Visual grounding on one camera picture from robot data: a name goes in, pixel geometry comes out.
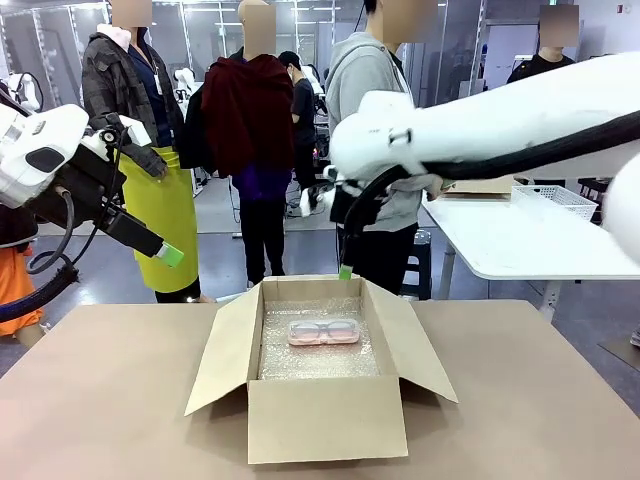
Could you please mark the person in grey hoodie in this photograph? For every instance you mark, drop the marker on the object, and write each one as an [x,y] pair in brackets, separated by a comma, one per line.
[360,75]

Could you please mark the glasses with pinkish lenses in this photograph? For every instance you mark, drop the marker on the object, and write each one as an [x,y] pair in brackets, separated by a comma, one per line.
[307,331]

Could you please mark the person in black sweater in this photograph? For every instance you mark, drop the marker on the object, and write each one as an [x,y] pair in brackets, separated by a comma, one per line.
[540,65]

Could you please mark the large open cardboard box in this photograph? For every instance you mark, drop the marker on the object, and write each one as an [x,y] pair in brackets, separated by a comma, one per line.
[325,425]

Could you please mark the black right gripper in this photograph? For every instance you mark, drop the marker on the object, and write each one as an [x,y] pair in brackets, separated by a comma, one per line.
[350,240]

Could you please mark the small cardboard box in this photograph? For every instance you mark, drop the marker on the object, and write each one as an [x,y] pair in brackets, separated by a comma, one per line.
[480,187]

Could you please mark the pink glasses case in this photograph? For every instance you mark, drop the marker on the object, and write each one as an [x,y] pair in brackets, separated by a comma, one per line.
[325,344]

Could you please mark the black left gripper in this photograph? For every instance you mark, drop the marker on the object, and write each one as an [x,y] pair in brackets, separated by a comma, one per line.
[125,225]

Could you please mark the person in black with mask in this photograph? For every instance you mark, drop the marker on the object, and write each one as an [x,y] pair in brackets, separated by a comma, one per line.
[302,115]

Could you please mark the person right hand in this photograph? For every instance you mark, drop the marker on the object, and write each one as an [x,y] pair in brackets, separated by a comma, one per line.
[440,188]

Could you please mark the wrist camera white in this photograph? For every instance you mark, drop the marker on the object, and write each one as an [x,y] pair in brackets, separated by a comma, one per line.
[136,135]
[315,197]

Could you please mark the black stool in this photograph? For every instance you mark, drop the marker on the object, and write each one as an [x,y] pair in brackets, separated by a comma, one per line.
[417,265]

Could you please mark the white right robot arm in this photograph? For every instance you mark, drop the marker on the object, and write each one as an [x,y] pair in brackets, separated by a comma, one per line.
[500,120]

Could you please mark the clear bubble wrap sheet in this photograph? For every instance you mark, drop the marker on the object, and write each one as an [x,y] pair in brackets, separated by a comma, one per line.
[280,360]

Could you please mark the mannequin plaid jacket yellow skirt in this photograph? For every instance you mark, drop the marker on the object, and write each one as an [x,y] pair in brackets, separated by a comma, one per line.
[160,225]

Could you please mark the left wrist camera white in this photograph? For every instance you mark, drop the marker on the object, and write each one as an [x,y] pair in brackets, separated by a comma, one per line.
[136,135]

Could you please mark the white table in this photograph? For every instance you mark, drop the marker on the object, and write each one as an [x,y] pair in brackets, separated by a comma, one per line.
[525,240]

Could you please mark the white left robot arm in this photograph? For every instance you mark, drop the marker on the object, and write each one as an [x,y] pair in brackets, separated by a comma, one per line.
[40,135]

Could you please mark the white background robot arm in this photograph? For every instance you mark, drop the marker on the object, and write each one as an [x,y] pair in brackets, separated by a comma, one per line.
[25,90]

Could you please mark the white plastic basket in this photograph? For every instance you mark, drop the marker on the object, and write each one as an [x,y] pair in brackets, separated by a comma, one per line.
[555,197]

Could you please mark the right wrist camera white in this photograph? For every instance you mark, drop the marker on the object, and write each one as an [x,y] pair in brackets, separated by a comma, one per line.
[315,197]

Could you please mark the mannequin dark coat orange pants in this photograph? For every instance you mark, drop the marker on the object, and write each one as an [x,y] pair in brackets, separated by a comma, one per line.
[15,300]

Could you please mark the mannequin with maroon coat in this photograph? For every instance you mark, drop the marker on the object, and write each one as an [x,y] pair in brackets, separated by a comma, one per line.
[250,115]

